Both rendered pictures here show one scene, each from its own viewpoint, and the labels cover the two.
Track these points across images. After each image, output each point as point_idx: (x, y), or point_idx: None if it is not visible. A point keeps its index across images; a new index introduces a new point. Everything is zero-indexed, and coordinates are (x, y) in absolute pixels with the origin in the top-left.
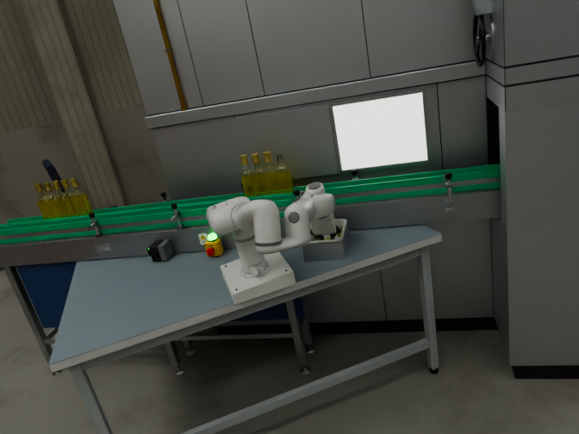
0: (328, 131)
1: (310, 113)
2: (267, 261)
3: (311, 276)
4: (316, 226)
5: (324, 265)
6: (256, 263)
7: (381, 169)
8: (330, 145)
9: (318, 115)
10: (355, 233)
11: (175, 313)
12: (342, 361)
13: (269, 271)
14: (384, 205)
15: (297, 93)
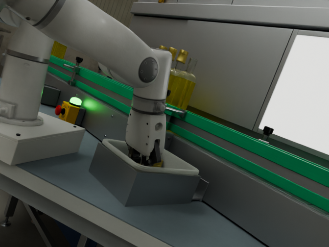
0: (272, 66)
1: (264, 35)
2: (36, 121)
3: (43, 178)
4: (130, 126)
5: (88, 187)
6: (5, 100)
7: (316, 160)
8: (263, 86)
9: (271, 41)
10: (202, 208)
11: None
12: None
13: (11, 125)
14: (273, 196)
15: (264, 7)
